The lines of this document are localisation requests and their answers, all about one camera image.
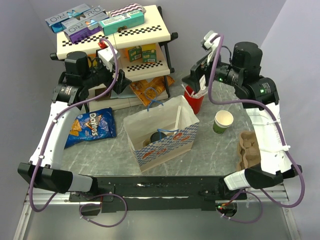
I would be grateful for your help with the green yellow snack box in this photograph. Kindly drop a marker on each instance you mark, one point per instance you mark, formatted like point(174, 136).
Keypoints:
point(149, 53)

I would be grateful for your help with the wavy striped pouch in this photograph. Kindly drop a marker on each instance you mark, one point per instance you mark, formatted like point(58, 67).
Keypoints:
point(128, 8)

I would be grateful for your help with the red straw holder cup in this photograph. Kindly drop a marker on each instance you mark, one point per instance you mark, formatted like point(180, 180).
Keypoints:
point(195, 103)

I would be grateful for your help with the teal box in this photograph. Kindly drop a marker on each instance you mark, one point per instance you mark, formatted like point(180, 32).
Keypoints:
point(122, 22)

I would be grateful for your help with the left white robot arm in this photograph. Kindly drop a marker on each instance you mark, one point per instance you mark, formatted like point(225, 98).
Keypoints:
point(43, 171)

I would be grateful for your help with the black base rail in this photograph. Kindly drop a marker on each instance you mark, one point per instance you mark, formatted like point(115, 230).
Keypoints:
point(151, 193)

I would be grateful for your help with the white wrapped straws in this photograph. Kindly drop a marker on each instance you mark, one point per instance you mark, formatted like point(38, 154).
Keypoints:
point(203, 90)

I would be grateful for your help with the cream checkered shelf rack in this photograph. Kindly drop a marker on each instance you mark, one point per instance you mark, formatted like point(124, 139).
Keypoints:
point(152, 31)

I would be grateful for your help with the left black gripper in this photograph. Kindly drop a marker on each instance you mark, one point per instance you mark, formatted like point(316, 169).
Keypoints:
point(121, 82)

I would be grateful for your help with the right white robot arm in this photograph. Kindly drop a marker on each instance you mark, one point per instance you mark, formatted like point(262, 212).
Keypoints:
point(260, 100)

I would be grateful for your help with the purple R.O box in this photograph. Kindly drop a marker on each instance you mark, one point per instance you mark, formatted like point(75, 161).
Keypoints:
point(82, 30)

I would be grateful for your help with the blue R.O box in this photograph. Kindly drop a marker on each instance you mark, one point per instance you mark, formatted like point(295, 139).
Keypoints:
point(62, 21)

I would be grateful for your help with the brown pulp cup carrier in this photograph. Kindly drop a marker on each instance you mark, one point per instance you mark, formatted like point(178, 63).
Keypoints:
point(172, 140)

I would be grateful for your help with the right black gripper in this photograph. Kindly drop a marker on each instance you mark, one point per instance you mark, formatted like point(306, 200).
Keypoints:
point(193, 78)

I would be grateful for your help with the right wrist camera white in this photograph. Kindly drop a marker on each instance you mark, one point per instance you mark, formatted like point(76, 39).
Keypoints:
point(210, 43)

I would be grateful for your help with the orange snack bag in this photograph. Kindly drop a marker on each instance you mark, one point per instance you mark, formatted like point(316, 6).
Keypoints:
point(148, 91)

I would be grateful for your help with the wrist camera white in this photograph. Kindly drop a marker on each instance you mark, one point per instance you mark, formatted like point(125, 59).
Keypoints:
point(210, 43)
point(106, 55)

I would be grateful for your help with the green snack box right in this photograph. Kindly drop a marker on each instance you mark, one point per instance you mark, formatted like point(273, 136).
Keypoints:
point(134, 53)

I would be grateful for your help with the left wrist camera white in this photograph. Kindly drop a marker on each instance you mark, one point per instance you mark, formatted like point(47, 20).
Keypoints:
point(106, 55)

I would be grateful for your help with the blue chip bag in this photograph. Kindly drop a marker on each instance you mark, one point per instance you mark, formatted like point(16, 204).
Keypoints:
point(92, 126)

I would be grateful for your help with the paper takeout bag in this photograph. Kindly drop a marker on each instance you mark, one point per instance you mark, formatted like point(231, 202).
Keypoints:
point(142, 124)

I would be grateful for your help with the black coffee cup lid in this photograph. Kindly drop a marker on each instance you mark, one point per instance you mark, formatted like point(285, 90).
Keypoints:
point(157, 136)

